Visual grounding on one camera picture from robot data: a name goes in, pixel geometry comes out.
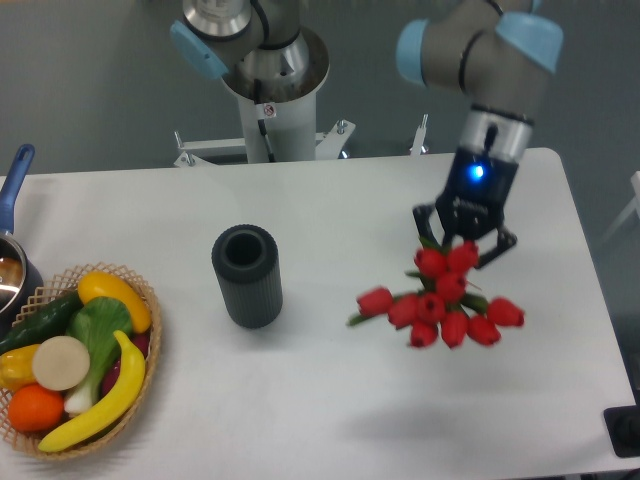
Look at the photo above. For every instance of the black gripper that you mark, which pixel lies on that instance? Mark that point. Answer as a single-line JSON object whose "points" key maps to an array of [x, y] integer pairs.
{"points": [[471, 204]]}

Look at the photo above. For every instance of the red tulip bouquet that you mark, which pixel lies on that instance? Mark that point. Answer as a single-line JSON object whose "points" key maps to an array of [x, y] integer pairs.
{"points": [[443, 308]]}

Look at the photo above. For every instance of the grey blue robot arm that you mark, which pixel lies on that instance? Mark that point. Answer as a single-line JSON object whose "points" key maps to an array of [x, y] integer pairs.
{"points": [[500, 54]]}

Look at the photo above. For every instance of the dark grey ribbed vase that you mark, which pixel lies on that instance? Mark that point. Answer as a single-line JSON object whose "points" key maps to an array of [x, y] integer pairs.
{"points": [[245, 259]]}

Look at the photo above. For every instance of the black device at edge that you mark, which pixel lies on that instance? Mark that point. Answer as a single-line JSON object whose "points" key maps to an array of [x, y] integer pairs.
{"points": [[623, 429]]}

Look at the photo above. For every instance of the purple eggplant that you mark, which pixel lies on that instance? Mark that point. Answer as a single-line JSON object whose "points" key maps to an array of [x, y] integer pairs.
{"points": [[142, 342]]}

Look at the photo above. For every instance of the green bok choy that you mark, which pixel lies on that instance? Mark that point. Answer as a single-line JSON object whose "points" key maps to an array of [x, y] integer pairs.
{"points": [[94, 326]]}

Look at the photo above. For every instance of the yellow banana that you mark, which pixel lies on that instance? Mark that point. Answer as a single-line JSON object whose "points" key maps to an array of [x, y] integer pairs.
{"points": [[107, 410]]}

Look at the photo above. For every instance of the woven wicker basket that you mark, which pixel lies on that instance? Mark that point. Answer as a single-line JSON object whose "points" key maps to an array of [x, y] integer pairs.
{"points": [[54, 288]]}

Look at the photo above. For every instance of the green cucumber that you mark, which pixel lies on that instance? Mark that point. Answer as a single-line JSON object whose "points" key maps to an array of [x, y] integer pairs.
{"points": [[49, 321]]}

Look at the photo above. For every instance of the beige round slice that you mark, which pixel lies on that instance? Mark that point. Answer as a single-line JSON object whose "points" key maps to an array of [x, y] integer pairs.
{"points": [[60, 363]]}

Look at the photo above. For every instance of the yellow bell pepper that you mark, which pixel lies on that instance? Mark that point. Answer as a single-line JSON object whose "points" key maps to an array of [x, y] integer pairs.
{"points": [[16, 367]]}

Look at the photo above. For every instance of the orange fruit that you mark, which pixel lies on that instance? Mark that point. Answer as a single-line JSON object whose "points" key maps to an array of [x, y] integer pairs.
{"points": [[34, 408]]}

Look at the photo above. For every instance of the white frame at right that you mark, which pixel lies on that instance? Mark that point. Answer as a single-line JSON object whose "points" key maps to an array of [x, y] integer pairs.
{"points": [[624, 219]]}

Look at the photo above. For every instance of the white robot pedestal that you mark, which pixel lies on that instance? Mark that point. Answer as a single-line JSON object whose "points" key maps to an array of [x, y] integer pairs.
{"points": [[276, 93]]}

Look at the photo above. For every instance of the blue handled saucepan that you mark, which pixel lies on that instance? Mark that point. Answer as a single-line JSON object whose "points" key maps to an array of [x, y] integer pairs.
{"points": [[19, 277]]}

